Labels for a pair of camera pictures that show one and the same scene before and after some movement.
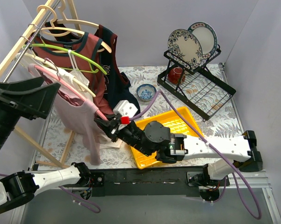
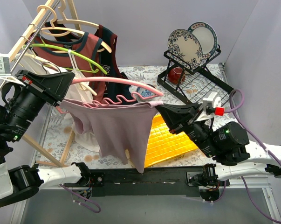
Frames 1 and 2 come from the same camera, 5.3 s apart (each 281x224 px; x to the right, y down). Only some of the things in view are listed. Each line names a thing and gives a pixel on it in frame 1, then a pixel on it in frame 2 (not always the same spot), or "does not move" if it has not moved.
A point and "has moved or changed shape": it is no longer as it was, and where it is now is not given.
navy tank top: (117, 83) does not move
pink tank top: (84, 118) has moved or changed shape
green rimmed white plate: (207, 37) does not move
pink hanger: (31, 66) -> (158, 94)
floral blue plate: (184, 47) does not move
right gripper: (113, 128) -> (185, 122)
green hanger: (97, 67) does not move
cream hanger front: (58, 71) does not move
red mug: (174, 74) does not move
